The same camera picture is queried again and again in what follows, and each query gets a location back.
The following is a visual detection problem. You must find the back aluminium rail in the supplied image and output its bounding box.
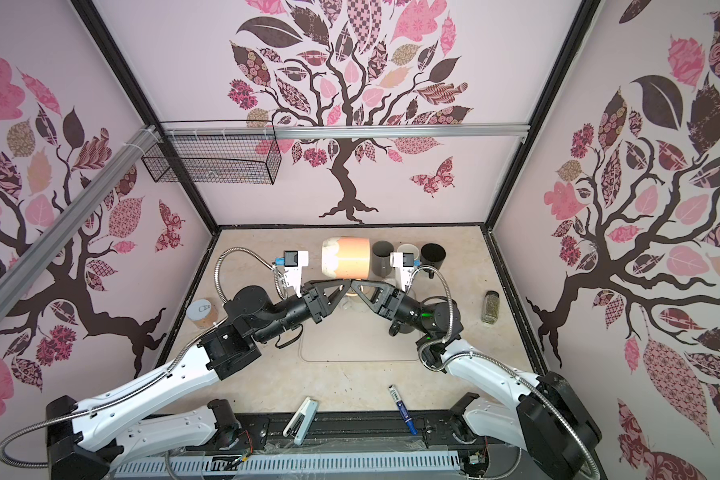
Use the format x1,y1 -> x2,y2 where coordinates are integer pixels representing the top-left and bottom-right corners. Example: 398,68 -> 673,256
163,123 -> 530,140

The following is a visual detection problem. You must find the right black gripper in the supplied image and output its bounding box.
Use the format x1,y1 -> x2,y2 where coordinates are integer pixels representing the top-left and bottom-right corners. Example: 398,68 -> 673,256
356,283 -> 432,339

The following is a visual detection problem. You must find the glass spice jar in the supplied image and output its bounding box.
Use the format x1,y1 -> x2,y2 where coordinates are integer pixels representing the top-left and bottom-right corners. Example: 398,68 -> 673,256
481,290 -> 500,325

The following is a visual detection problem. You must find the black wire basket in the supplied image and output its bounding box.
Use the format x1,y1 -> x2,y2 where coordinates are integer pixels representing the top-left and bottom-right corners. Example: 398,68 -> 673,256
141,120 -> 282,185

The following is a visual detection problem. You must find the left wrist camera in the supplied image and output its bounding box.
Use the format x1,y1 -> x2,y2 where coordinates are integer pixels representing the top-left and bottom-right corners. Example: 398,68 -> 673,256
274,250 -> 309,298

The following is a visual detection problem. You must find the orange tin can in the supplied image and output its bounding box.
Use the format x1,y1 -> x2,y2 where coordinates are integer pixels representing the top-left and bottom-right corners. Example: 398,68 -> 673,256
186,298 -> 219,330

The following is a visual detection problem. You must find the grey mug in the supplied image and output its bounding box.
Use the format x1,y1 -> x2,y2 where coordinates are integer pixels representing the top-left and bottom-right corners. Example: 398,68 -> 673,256
370,240 -> 395,278

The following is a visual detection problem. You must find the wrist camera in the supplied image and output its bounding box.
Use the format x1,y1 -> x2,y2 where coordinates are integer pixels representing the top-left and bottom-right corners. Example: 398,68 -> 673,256
274,250 -> 309,298
390,251 -> 420,292

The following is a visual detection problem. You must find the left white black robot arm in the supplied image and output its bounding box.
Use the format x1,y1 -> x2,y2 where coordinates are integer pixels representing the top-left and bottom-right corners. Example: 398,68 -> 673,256
46,280 -> 358,479

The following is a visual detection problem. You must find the translucent plastic tray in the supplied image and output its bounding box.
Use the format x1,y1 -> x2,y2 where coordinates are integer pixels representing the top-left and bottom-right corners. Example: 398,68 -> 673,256
298,295 -> 422,363

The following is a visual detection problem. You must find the left aluminium rail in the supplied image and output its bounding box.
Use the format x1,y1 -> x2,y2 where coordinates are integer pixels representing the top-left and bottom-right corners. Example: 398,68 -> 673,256
0,126 -> 159,322

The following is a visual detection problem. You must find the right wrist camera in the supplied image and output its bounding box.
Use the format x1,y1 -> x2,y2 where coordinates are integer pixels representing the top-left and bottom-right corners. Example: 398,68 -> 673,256
390,251 -> 420,292

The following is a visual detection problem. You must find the black base frame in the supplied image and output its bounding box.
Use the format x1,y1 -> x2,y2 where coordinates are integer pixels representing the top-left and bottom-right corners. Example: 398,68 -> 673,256
87,407 -> 607,480

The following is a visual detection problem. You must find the white slotted cable duct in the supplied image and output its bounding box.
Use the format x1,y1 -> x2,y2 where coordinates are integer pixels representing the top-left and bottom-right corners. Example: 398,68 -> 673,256
113,451 -> 461,479

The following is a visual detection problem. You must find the peach orange mug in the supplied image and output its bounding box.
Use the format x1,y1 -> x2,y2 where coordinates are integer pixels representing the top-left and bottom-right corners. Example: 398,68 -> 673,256
321,237 -> 371,280

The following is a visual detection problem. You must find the blue marker pen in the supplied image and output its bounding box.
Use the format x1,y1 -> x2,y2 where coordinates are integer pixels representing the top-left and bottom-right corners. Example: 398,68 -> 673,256
388,385 -> 418,436

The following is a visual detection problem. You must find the black mug white base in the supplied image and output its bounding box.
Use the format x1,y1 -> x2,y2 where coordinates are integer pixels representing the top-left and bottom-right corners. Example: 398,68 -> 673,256
419,243 -> 447,270

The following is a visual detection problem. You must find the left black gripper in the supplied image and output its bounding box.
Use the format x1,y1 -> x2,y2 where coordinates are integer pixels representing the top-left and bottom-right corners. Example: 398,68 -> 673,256
255,279 -> 353,345

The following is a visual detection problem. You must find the white stapler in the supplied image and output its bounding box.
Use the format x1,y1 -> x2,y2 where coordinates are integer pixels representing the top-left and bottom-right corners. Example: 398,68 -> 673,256
283,397 -> 318,446

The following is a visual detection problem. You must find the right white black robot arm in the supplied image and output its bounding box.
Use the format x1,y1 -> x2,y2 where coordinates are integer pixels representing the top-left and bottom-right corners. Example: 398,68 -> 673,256
349,280 -> 604,479

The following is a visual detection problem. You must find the aluminium rail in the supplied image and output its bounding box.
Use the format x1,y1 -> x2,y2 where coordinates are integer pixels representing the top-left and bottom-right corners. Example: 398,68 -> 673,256
0,126 -> 159,322
163,123 -> 530,140

